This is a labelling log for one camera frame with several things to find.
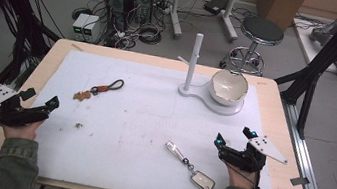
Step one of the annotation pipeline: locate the flat black device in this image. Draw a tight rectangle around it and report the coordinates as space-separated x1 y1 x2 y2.
201 0 231 17

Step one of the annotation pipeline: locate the white stand leg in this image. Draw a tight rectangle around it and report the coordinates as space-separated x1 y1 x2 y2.
164 0 189 41
216 0 245 45

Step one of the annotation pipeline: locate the white power supply unit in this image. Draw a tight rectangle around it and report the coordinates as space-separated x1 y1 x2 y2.
70 12 91 43
80 13 102 44

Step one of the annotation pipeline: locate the brown cardboard box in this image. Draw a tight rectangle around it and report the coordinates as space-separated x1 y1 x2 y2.
252 0 308 35

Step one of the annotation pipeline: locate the black round stool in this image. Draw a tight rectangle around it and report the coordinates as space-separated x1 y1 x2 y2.
218 11 288 80

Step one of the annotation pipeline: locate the brown bear keychain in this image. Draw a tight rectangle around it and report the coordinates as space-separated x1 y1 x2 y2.
72 72 126 108

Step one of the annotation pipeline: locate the person's left hand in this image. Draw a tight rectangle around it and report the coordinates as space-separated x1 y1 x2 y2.
0 113 45 145

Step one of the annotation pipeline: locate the white key stand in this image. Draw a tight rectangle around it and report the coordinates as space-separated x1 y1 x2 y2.
170 30 255 120

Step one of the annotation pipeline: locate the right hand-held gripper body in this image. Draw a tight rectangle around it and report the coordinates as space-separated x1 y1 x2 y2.
215 128 292 179

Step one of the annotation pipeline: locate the aluminium rail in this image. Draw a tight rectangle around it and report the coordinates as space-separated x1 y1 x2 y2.
269 100 337 189

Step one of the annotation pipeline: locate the wooden table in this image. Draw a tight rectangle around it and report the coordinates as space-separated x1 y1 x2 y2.
0 28 335 189

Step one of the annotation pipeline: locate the clear and white tag keychain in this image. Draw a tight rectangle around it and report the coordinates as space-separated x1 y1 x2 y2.
159 139 222 189

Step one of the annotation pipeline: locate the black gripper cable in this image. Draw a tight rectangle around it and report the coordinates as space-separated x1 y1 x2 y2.
225 160 264 189

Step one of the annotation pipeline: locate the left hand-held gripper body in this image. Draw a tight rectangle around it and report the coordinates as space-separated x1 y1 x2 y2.
0 83 54 133

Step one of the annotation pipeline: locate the coiled black cable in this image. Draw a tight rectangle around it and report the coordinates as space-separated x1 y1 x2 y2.
136 21 166 47

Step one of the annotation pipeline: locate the white eggshell-shaped bowl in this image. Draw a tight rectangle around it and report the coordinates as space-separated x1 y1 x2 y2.
207 67 252 109

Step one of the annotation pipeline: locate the grey tape piece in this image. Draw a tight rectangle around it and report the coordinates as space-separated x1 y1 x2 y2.
288 174 312 189

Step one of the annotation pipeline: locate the person's right hand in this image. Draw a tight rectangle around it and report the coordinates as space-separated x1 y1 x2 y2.
221 162 261 189

